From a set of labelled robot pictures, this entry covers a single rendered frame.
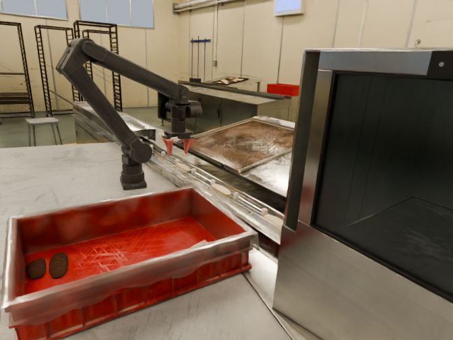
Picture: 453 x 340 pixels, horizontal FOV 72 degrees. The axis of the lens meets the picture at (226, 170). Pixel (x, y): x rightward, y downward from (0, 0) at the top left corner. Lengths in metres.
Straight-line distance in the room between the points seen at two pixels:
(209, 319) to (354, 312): 0.26
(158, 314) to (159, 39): 8.52
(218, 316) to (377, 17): 4.70
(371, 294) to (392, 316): 0.03
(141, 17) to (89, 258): 8.20
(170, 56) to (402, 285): 8.81
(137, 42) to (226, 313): 8.30
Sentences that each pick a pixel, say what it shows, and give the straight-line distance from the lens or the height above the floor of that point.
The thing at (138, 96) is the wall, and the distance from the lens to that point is 8.75.
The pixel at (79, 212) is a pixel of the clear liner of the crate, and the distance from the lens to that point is 0.87.
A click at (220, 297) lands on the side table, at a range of 0.69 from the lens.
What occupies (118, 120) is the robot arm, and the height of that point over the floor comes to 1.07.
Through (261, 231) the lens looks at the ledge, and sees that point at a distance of 0.84.
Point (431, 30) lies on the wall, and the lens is 4.70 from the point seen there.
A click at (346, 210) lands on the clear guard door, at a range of 0.48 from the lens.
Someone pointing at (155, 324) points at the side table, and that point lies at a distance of 0.65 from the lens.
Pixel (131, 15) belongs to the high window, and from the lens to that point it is 8.70.
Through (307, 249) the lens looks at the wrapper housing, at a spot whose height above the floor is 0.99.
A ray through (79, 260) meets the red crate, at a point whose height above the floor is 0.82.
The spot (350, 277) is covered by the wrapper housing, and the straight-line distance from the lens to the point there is 0.51.
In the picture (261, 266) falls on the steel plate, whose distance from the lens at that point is 0.79.
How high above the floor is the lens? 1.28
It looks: 19 degrees down
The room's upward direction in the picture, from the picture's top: 3 degrees clockwise
